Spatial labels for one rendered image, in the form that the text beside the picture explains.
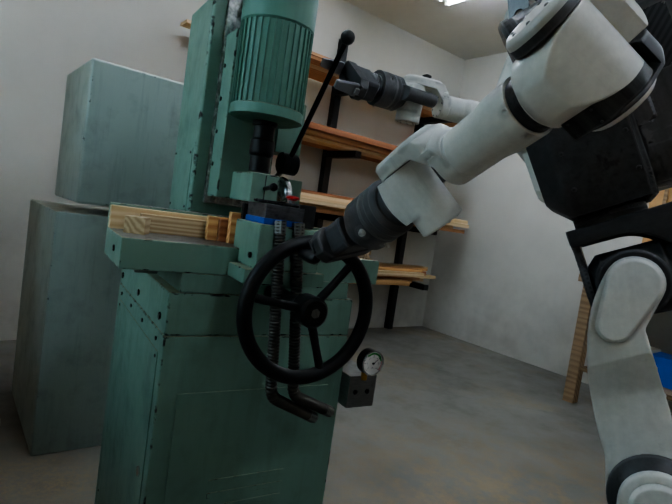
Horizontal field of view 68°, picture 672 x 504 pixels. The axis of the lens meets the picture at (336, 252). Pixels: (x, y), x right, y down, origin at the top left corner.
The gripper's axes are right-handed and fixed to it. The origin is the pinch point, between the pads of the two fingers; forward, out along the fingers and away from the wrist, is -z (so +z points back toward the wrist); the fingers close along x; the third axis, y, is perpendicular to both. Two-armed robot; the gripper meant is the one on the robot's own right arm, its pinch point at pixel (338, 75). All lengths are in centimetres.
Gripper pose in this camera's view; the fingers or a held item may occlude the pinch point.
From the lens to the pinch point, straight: 129.0
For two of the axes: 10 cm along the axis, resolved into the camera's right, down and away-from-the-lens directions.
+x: 3.2, 7.1, -6.2
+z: 8.4, 0.8, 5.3
